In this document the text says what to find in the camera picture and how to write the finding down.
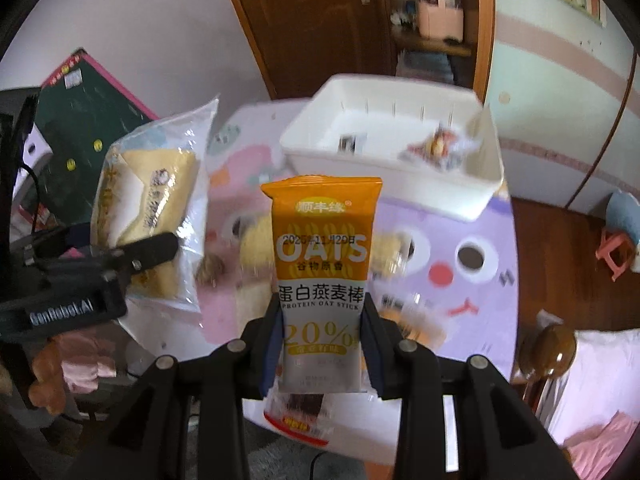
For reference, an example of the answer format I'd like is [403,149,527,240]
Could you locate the pink handled basket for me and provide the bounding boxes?
[417,0,467,42]

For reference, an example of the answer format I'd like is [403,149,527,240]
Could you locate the pink blanket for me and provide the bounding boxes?
[564,409,640,480]

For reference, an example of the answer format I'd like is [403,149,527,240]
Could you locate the stack of folded towels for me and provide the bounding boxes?
[399,51,457,84]

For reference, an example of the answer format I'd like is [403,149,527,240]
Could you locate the clear orange snack packet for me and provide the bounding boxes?
[379,294,447,347]

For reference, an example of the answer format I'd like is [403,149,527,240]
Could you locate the wooden open cabinet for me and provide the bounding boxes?
[375,0,497,102]

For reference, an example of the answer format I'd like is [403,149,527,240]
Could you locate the green chalkboard pink frame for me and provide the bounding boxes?
[35,49,161,223]

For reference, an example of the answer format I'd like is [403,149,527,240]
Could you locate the brown wooden door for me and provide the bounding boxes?
[215,0,397,102]

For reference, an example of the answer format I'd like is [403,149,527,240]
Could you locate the pink plastic stool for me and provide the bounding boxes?
[596,227,640,282]

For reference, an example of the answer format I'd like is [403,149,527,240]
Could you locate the long bread roll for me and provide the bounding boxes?
[260,176,385,394]

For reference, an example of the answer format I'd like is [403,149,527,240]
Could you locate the white bed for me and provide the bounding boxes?
[537,310,640,480]

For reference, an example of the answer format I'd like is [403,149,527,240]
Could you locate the orange snack packets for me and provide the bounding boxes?
[400,127,476,171]

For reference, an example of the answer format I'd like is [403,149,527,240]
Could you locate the round brown cake packet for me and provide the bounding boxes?
[195,255,227,286]

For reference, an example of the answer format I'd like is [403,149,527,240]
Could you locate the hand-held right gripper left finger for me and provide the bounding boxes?
[65,296,283,480]

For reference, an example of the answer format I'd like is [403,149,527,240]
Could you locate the red yellow snack packet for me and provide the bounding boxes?
[262,390,334,449]

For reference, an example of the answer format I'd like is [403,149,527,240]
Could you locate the black cable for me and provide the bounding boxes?
[20,95,53,266]

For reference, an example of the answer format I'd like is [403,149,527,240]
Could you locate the clear yellow bread packet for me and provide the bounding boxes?
[90,95,221,331]

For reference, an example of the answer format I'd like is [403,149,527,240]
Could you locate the yellow cake packet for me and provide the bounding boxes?
[237,215,276,272]

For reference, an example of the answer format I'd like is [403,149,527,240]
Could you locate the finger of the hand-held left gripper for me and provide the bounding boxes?
[107,232,180,286]

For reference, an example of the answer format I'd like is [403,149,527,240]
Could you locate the small black white snack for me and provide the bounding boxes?
[337,132,367,154]

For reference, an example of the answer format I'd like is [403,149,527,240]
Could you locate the white plastic bin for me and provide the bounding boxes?
[279,74,505,223]

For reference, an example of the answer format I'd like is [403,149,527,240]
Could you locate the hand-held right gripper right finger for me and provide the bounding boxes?
[361,297,576,480]

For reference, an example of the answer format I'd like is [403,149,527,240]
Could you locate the person's left hand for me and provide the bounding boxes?
[29,344,67,414]

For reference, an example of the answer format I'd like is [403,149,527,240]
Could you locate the clear yellow snack packet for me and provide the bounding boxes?
[372,230,417,277]

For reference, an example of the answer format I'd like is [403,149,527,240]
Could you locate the pastel sliding wardrobe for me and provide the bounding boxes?
[484,0,640,212]

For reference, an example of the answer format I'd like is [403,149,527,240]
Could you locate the wooden bed post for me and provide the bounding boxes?
[514,322,579,397]

